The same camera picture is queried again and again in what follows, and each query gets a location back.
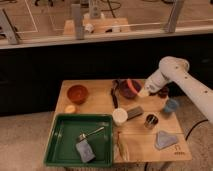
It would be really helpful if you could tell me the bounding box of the red chili pepper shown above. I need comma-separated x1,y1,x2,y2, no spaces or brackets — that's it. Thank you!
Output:
127,78,139,95

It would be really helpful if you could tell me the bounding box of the purple bowl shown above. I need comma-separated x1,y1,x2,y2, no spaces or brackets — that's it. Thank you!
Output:
119,79,141,99

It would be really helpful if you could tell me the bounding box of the black cable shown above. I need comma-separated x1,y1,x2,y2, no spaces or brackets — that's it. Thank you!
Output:
185,119,209,142

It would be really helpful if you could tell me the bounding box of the metal cup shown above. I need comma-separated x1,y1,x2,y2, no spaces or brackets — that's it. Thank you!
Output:
144,114,158,129

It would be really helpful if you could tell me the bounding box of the white cup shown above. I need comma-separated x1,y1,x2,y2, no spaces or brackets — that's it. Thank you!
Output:
112,108,128,126

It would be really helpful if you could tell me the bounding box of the grey triangular cloth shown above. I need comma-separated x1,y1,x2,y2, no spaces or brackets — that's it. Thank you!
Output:
155,131,179,150

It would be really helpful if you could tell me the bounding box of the orange-brown bowl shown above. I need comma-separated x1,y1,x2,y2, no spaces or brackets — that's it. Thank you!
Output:
67,85,89,105

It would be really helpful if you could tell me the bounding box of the blue cup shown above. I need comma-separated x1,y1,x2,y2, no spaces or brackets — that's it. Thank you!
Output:
163,98,179,113

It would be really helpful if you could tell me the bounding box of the wooden board background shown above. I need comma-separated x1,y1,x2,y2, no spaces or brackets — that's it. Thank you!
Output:
62,17,132,36

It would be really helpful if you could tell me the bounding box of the small yellow round item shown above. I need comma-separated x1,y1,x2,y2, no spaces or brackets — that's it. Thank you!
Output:
64,105,77,114

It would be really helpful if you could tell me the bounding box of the green plastic tray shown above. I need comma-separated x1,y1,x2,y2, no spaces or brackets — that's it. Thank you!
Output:
44,114,113,167

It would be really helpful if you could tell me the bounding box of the metal spoon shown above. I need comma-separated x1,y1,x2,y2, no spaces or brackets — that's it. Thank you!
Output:
78,127,104,141

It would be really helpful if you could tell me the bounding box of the black spatula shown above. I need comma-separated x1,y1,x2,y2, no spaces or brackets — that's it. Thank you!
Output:
110,80,118,109

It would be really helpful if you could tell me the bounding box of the grey sponge block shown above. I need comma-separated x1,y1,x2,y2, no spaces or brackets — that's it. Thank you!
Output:
127,106,144,119

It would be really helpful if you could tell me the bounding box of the dark grape bunch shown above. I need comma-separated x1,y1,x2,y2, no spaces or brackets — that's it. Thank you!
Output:
152,86,169,98

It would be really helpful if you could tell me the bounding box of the grey-blue sponge in tray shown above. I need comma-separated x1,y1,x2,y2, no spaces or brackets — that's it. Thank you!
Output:
76,139,95,163

